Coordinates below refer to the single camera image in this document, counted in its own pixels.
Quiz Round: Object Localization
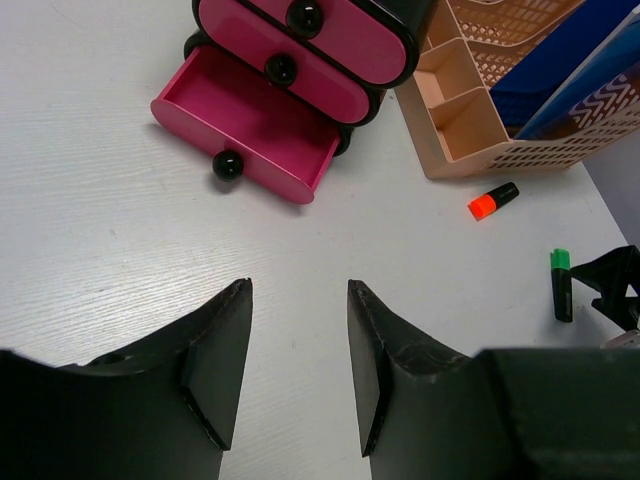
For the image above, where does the black pink drawer organizer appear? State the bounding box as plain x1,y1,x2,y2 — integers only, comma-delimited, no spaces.
150,0,436,205

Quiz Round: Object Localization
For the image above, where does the blue plastic folder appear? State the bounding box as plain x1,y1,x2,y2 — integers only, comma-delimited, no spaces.
490,0,639,140

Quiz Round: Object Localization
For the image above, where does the peach file rack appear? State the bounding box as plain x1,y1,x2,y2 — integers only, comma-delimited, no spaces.
396,1,639,180

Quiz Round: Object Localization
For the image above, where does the green highlighter marker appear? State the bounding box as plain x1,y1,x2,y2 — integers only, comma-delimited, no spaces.
550,248,573,323

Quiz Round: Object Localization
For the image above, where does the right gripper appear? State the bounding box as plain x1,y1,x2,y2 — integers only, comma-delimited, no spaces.
570,245,639,332

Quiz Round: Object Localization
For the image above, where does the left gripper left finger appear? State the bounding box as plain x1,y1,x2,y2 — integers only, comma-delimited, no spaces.
1,279,253,479

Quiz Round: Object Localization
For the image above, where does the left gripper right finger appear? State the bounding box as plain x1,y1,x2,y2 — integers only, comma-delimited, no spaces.
347,280,639,479

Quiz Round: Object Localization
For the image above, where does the orange highlighter marker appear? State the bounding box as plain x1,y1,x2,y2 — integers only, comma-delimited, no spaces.
468,182,520,221

